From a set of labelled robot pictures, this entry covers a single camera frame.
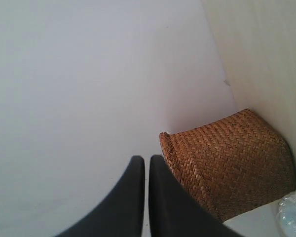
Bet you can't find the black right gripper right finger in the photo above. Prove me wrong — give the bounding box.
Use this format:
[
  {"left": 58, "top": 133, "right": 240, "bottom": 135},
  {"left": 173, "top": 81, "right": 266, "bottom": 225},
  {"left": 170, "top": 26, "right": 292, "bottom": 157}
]
[{"left": 149, "top": 155, "right": 237, "bottom": 237}]

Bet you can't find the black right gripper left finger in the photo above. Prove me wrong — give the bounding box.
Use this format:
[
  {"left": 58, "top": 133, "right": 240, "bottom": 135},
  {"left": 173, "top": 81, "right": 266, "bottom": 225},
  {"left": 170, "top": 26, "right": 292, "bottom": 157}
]
[{"left": 58, "top": 156, "right": 145, "bottom": 237}]

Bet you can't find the clear plastic water bottle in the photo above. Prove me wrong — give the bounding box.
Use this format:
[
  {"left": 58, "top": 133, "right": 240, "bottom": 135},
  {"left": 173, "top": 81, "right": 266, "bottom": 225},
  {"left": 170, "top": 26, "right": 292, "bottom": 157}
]
[{"left": 277, "top": 192, "right": 296, "bottom": 237}]

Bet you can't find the brown woven basket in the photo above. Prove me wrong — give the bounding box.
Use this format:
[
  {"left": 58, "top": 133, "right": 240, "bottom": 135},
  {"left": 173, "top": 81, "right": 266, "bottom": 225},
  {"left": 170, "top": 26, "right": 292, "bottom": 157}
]
[{"left": 159, "top": 109, "right": 296, "bottom": 222}]

